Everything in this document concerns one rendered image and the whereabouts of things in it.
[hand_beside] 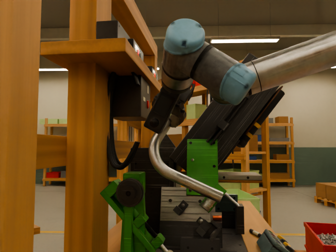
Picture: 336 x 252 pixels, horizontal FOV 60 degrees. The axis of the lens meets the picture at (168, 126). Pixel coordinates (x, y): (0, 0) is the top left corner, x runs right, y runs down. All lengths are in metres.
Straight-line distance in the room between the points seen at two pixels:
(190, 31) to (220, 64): 0.08
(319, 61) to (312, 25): 8.57
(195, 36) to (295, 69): 0.25
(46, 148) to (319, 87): 10.70
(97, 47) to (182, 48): 0.35
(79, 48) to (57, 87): 10.13
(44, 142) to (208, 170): 0.57
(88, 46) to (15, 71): 0.32
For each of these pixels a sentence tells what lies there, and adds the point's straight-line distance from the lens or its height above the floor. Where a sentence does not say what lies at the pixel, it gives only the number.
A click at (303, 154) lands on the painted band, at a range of 10.77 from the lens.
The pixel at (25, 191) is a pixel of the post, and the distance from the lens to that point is 0.62.
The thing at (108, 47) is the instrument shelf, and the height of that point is 1.51.
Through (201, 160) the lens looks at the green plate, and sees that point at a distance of 1.09.
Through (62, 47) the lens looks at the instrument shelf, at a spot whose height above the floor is 1.52.
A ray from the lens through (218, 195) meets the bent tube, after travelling 0.79.
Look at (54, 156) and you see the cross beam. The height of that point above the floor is 1.22.
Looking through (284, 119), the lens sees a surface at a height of 2.13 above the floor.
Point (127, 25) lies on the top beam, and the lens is 1.56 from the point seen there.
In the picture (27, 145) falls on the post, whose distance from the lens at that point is 0.61.
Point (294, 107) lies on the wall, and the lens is 10.76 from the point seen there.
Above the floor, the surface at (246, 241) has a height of 0.90.
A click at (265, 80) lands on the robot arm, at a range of 0.69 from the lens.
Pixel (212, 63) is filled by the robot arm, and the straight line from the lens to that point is 0.56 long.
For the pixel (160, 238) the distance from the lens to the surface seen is 0.85.
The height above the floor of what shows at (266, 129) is 1.47.
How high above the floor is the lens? 1.24
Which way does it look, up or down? 4 degrees up
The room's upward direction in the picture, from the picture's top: straight up
